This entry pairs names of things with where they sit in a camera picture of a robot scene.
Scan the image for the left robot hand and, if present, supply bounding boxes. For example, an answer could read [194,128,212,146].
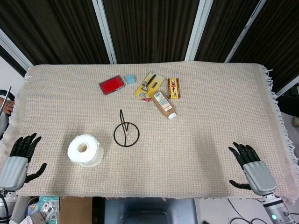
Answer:
[0,133,47,191]

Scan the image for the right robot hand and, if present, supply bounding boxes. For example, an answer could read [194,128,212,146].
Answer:
[228,141,278,196]

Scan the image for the white toilet paper roll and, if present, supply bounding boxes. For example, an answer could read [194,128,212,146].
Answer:
[67,134,104,167]

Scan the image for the pile of small packages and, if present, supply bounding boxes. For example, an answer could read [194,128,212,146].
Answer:
[20,196,61,224]

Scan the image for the person's hand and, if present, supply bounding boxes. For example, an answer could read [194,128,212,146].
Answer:
[0,96,16,115]

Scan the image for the cardboard box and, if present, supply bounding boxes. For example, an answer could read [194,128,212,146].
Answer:
[59,196,93,224]

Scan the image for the beige woven tablecloth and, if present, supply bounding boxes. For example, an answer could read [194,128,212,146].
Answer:
[0,61,299,205]

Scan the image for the dark blue chair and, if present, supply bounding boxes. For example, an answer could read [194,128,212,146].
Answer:
[104,197,199,224]

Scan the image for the brown bottle with white cap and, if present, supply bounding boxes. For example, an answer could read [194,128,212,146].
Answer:
[152,91,178,120]

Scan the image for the red and yellow box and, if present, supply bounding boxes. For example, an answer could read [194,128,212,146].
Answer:
[167,77,182,100]

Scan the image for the red ink pad tin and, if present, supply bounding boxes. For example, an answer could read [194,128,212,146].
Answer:
[99,74,126,96]

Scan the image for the razor in yellow blister pack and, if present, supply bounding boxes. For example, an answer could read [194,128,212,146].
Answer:
[134,71,165,102]

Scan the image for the black cable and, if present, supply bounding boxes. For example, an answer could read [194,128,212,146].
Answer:
[228,198,266,224]

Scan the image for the black wire roll holder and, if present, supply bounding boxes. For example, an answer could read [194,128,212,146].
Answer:
[114,109,140,147]

